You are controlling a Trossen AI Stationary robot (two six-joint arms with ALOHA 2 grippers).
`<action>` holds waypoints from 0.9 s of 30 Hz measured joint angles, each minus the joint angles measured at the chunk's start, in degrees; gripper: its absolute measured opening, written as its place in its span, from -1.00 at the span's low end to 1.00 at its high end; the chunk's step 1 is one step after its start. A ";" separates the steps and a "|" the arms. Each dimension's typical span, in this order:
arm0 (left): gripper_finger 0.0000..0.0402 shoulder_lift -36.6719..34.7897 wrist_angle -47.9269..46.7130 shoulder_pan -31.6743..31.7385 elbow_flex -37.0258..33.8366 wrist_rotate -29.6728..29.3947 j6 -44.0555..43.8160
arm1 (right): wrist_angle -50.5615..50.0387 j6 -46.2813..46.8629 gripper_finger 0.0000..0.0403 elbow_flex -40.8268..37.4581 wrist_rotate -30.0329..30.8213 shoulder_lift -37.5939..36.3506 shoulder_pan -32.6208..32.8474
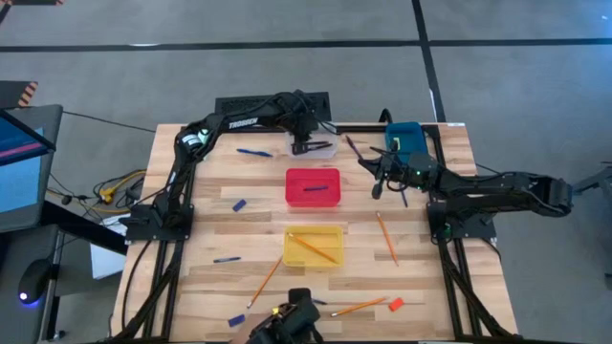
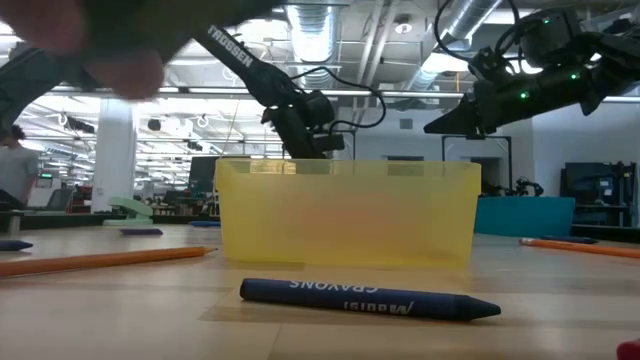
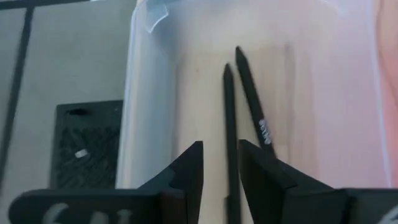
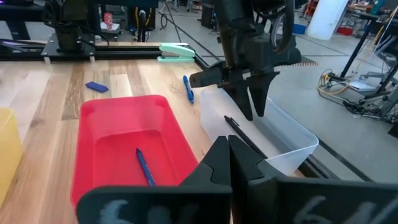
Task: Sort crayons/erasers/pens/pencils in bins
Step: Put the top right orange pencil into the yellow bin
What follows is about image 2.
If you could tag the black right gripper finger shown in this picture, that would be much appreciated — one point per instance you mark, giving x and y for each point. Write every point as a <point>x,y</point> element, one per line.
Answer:
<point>457,120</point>

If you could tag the blue pen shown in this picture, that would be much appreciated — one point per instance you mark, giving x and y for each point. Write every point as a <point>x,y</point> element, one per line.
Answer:
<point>205,223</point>
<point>15,245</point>

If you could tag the blue crayon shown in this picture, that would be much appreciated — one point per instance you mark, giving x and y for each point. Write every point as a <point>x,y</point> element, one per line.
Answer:
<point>570,239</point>
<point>370,300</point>

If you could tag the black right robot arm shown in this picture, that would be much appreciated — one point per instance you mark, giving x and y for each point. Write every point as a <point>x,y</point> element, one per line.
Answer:
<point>600,55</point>

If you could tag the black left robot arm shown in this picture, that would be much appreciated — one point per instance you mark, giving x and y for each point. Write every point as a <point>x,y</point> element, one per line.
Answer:
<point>240,55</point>

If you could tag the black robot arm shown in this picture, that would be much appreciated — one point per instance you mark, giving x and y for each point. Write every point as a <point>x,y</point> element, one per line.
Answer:
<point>522,187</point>

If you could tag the thin black metal stand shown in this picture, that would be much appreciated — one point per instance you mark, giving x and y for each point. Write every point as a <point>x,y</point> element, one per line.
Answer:
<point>475,136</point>

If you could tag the yellow plastic bin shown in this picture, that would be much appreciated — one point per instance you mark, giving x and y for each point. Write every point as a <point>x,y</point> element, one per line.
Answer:
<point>350,215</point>

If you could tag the black monitor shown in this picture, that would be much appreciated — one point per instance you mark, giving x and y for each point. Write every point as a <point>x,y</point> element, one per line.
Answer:
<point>202,175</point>

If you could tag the teal plastic bin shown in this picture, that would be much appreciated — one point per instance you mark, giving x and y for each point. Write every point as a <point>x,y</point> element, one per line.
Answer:
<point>525,217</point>

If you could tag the black equipment rack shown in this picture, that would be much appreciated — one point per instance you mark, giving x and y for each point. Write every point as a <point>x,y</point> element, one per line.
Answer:
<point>600,195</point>

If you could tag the person's hand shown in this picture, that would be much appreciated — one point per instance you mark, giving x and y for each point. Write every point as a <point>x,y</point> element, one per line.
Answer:
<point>125,75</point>

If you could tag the mint green stapler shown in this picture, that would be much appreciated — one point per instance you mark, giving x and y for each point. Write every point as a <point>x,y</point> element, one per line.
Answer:
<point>131,210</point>

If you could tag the person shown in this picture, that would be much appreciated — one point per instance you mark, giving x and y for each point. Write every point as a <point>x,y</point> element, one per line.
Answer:
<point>17,170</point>

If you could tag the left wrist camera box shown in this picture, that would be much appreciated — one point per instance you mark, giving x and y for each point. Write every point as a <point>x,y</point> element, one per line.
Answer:
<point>320,107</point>

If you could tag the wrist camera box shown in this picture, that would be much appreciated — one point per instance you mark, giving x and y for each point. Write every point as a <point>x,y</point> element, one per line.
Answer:
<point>320,107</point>
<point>487,64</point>

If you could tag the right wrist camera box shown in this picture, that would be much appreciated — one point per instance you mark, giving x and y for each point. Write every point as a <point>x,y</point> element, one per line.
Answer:
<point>487,64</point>

